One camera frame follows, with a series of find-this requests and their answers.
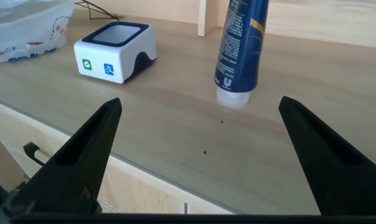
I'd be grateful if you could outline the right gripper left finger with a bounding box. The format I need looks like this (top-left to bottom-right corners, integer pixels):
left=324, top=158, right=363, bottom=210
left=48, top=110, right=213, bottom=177
left=11, top=97, right=123, bottom=215

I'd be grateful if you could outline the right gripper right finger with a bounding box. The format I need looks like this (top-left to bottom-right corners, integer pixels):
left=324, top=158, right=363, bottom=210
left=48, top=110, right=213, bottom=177
left=278, top=95, right=376, bottom=217

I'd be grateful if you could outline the white barcode scanner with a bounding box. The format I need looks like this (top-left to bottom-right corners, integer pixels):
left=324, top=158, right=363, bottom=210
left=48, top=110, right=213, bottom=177
left=73, top=21, right=158, bottom=85

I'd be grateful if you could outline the white plastic shopping bag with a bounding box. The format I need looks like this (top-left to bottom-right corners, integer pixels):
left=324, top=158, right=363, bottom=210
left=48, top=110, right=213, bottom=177
left=0, top=0, right=76, bottom=65

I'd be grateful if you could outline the wooden counter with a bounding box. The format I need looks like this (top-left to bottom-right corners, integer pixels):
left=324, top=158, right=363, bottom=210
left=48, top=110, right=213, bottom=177
left=0, top=0, right=376, bottom=215

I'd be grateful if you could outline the blue squeeze tube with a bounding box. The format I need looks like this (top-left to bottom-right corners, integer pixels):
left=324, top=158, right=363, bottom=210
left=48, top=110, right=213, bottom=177
left=214, top=0, right=270, bottom=108

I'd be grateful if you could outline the dry brown twig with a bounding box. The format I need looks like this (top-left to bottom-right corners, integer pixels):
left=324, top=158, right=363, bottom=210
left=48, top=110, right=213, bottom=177
left=75, top=0, right=123, bottom=21

